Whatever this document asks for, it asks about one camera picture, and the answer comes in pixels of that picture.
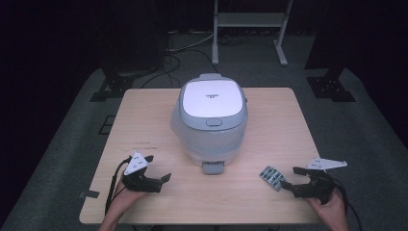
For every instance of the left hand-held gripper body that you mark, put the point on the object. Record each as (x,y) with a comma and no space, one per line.
(141,184)

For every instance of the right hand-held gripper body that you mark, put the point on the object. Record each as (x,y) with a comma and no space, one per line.
(316,189)

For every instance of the silver pill blister pack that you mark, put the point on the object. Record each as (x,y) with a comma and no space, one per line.
(271,176)

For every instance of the white and grey rice cooker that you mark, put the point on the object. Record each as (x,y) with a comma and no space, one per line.
(211,134)

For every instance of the person's left hand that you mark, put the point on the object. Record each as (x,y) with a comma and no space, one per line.
(125,200)

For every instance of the person's right hand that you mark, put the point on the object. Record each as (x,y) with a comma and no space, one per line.
(330,213)

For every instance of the grey tape strip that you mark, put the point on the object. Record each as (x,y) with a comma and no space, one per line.
(89,194)

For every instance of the black stand base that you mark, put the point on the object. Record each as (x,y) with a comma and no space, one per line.
(112,86)
(330,86)

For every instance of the white metal stand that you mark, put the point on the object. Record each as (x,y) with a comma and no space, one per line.
(250,20)

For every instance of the dark floor socket frame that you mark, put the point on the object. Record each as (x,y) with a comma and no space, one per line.
(107,125)

